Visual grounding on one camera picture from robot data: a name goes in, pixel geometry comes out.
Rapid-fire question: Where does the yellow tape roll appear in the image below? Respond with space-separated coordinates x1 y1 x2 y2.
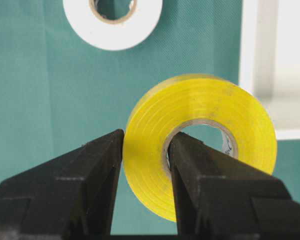
122 74 277 222

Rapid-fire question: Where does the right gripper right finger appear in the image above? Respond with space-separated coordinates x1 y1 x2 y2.
168 132 300 240

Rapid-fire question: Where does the white tape roll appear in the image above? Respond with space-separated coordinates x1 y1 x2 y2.
62 0 163 51

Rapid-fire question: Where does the green table cloth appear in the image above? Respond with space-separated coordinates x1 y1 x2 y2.
0 0 300 236

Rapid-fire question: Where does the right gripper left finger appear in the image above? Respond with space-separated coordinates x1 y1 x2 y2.
0 129 124 240

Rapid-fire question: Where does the white plastic tray case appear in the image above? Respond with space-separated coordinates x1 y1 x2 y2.
239 0 300 140

